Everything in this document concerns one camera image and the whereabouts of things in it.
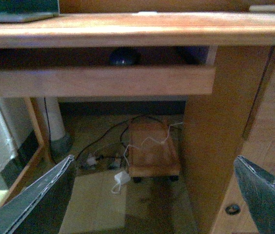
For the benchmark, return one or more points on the white pipe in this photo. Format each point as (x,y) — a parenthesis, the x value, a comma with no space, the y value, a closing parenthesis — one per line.
(59,139)

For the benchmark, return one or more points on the grey laptop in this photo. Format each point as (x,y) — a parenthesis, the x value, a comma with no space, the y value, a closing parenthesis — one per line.
(19,11)

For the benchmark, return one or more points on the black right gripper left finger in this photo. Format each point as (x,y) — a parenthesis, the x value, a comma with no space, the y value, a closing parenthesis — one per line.
(41,207)

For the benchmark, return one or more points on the wooden keyboard drawer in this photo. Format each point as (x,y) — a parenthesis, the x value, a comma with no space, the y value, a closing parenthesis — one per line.
(109,81)

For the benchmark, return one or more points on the wooden rolling stand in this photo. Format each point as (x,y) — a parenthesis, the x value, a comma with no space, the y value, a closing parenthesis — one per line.
(151,151)

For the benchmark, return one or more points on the black computer mouse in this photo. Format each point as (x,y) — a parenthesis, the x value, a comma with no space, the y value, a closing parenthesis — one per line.
(124,56)

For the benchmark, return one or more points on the white power adapter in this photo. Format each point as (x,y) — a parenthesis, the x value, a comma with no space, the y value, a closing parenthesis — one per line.
(122,177)

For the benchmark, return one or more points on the power strip on floor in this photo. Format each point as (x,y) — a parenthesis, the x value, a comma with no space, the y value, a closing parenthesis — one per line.
(100,162)

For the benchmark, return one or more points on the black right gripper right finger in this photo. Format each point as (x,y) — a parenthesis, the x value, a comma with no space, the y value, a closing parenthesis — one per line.
(257,187)

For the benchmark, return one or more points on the wooden desk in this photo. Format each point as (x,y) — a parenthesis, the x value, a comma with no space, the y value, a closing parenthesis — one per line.
(51,54)

